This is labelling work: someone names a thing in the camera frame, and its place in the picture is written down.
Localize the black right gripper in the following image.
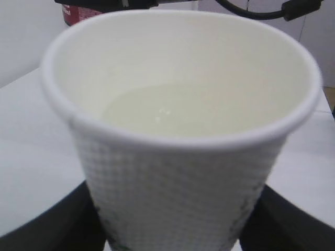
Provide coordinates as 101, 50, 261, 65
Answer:
54, 0, 188, 12

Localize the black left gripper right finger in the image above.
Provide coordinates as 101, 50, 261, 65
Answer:
239, 186, 334, 251

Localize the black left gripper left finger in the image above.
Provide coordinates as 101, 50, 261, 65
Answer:
1, 182, 106, 250

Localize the clear plastic water bottle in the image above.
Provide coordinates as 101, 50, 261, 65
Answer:
61, 4, 102, 26

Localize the white paper cup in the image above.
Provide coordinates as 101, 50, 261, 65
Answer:
40, 10, 322, 250

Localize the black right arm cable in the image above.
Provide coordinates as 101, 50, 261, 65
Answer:
214, 0, 324, 22

